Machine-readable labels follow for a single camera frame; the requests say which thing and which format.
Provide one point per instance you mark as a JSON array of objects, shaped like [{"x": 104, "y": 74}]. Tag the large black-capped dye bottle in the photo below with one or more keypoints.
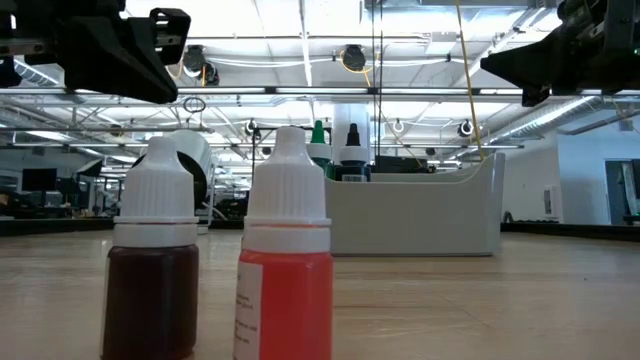
[{"x": 353, "y": 137}]

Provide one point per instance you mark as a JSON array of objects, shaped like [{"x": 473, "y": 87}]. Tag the white wall dispenser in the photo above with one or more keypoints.
[{"x": 552, "y": 200}]

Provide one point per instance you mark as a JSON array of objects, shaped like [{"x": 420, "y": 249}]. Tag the black aluminium table frame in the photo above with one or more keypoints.
[{"x": 550, "y": 231}]

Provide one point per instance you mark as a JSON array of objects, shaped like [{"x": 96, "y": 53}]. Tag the dark computer monitor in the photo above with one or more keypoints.
[{"x": 39, "y": 180}]

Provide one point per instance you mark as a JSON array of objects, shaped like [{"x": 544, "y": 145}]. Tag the large green-capped dye bottle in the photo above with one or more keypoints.
[{"x": 318, "y": 132}]

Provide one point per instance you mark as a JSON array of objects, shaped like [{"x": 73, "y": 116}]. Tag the dark door panel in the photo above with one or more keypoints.
[{"x": 620, "y": 195}]

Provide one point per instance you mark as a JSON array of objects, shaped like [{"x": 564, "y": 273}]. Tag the small orange-red dropper bottle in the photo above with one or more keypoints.
[{"x": 290, "y": 300}]

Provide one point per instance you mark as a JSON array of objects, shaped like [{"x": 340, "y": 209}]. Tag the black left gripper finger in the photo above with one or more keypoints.
[{"x": 120, "y": 60}]

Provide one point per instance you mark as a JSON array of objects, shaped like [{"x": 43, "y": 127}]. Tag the grey plastic bin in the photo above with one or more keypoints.
[{"x": 415, "y": 215}]

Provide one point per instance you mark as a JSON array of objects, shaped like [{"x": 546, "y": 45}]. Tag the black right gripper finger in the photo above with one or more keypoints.
[{"x": 535, "y": 65}]

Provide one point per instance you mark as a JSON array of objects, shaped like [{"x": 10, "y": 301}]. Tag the small black ceiling reel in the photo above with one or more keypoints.
[
  {"x": 466, "y": 128},
  {"x": 251, "y": 129}
]

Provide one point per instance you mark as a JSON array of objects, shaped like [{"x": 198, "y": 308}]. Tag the silver ventilation duct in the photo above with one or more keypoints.
[
  {"x": 550, "y": 117},
  {"x": 32, "y": 75}
]

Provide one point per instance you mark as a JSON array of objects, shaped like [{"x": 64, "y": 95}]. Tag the white square column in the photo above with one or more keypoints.
[{"x": 345, "y": 112}]

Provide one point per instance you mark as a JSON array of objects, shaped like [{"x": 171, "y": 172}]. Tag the small dark brown dropper bottle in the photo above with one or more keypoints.
[{"x": 150, "y": 300}]

